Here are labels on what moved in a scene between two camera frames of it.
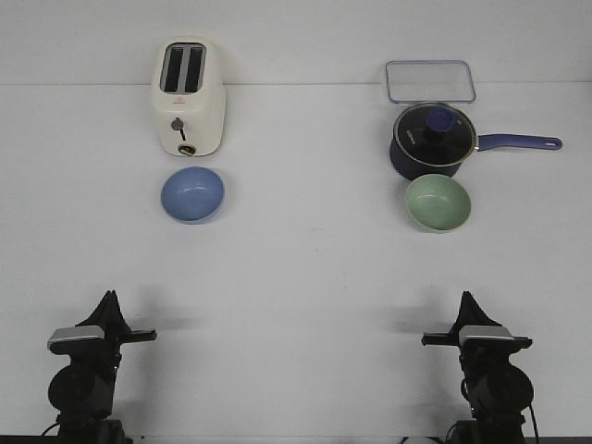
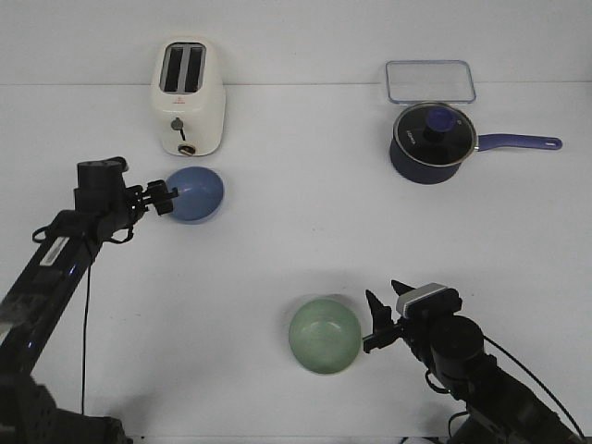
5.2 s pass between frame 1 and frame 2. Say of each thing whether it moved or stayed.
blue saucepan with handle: stayed
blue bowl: stayed
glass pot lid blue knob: stayed
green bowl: moved
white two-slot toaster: stayed
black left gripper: moved
